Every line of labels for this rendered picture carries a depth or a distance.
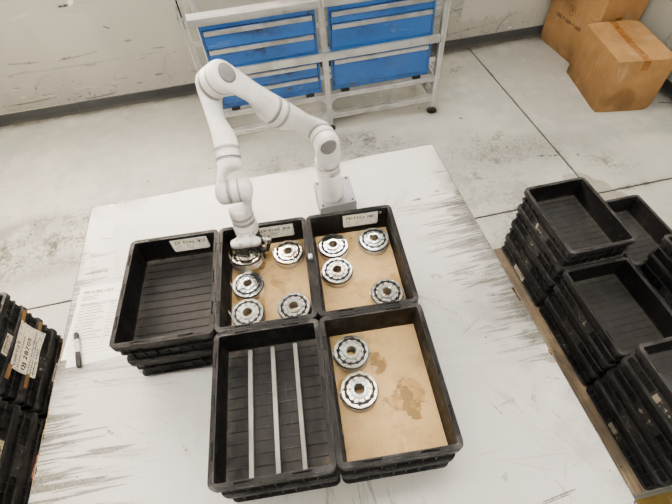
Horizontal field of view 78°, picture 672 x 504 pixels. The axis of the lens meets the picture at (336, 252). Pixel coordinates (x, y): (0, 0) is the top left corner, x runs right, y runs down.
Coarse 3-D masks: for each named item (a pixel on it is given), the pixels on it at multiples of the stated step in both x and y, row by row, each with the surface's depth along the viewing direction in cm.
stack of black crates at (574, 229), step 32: (544, 192) 195; (576, 192) 198; (512, 224) 208; (544, 224) 183; (576, 224) 189; (608, 224) 182; (512, 256) 215; (544, 256) 188; (576, 256) 169; (608, 256) 178; (544, 288) 193
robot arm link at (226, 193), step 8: (216, 160) 115; (224, 160) 113; (232, 160) 113; (240, 160) 116; (224, 168) 113; (232, 168) 115; (216, 176) 114; (224, 176) 115; (216, 184) 113; (224, 184) 113; (232, 184) 113; (216, 192) 113; (224, 192) 113; (232, 192) 113; (224, 200) 114; (232, 200) 114
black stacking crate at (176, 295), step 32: (160, 256) 147; (192, 256) 148; (128, 288) 131; (160, 288) 140; (192, 288) 139; (128, 320) 128; (160, 320) 133; (192, 320) 132; (128, 352) 122; (160, 352) 124; (192, 352) 125
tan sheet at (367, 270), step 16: (352, 240) 148; (320, 256) 144; (352, 256) 143; (368, 256) 143; (384, 256) 143; (336, 272) 140; (368, 272) 139; (384, 272) 139; (336, 288) 136; (352, 288) 135; (368, 288) 135; (336, 304) 132; (352, 304) 132; (368, 304) 131
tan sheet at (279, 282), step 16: (272, 256) 146; (304, 256) 145; (240, 272) 142; (256, 272) 142; (272, 272) 141; (288, 272) 141; (304, 272) 140; (272, 288) 137; (288, 288) 137; (304, 288) 137; (272, 304) 134
